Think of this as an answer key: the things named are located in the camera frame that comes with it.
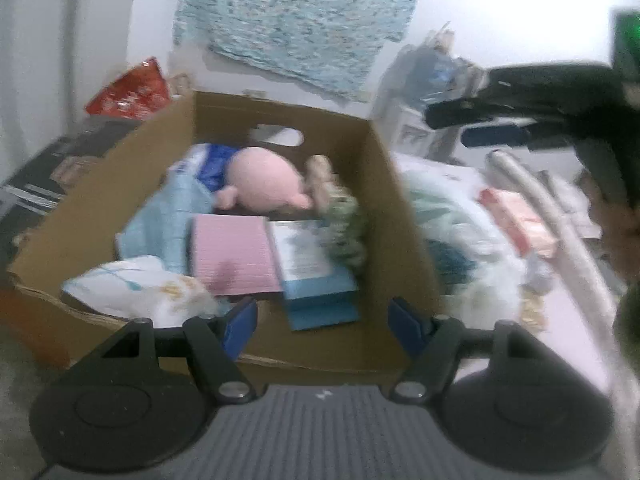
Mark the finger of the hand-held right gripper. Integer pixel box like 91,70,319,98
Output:
425,64,573,131
460,124,576,152

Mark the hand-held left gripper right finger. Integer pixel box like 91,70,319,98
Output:
389,297,546,404

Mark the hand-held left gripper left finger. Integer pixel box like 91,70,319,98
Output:
100,297,259,405

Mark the blue white box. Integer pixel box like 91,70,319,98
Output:
267,219,362,332

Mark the white cotton swab packet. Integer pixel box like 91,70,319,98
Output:
61,255,217,322

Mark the green white knitted toy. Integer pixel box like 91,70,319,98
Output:
305,155,369,274

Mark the light blue towel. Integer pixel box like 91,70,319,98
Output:
117,177,217,274

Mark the brown cardboard box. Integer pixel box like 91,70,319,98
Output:
7,91,444,377

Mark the pink plush toy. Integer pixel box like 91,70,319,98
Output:
215,147,312,212

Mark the red white wet wipes pack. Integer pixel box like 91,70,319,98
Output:
479,187,562,259

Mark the large white plastic bag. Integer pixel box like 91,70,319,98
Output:
400,166,527,322

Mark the white rolled blanket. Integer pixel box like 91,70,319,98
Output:
486,151,632,413

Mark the blue white tissue packet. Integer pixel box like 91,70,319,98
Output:
170,142,237,194

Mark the red snack bag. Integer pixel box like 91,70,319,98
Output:
84,57,174,121

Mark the blue floral wall cloth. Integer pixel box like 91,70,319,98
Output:
172,0,431,102

